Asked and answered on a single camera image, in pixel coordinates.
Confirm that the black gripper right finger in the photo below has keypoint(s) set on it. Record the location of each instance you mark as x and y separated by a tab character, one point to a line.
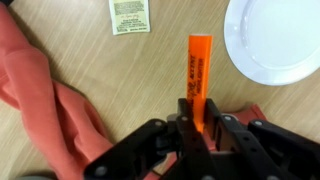
257	149

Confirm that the red-orange sweater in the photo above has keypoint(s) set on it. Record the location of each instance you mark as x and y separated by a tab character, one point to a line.
66	129

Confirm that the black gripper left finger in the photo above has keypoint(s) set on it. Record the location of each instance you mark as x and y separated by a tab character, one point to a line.
136	155

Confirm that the orange highlighter pen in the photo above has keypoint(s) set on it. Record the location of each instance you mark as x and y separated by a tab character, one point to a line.
199	55

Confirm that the white plate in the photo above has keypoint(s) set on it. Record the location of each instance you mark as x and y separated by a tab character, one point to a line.
273	42

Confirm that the small pale green packet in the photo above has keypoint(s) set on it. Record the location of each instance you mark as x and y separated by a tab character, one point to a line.
129	16

